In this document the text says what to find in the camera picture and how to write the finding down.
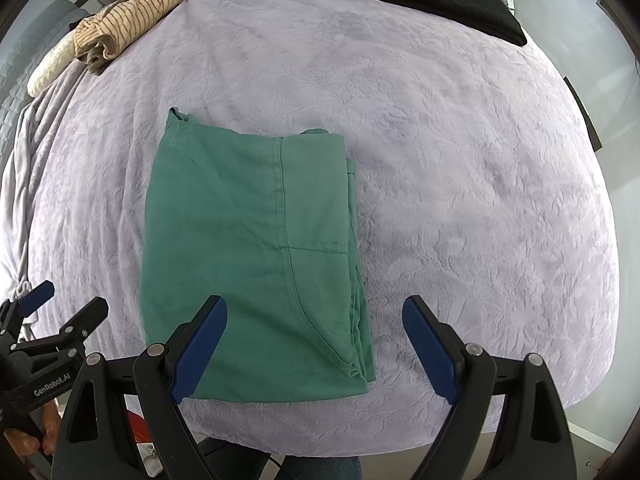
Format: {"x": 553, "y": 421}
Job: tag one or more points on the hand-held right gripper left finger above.
{"x": 200, "y": 350}

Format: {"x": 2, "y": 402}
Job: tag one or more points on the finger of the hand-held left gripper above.
{"x": 85, "y": 317}
{"x": 37, "y": 295}

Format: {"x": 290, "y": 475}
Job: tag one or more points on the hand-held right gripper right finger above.
{"x": 432, "y": 350}

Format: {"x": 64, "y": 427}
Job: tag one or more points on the green work jacket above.
{"x": 225, "y": 240}

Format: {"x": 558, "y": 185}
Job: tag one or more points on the person's left hand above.
{"x": 50, "y": 425}

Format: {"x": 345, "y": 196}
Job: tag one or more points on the red box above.
{"x": 136, "y": 425}

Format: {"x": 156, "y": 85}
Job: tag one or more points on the person's leg in jeans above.
{"x": 325, "y": 470}

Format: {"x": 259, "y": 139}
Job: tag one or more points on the lavender embossed bed blanket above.
{"x": 450, "y": 185}

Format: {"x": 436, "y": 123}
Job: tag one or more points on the cream pillow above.
{"x": 47, "y": 70}

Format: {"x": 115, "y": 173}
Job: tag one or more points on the grey padded headboard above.
{"x": 30, "y": 35}

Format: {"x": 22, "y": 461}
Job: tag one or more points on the beige striped cloth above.
{"x": 130, "y": 15}

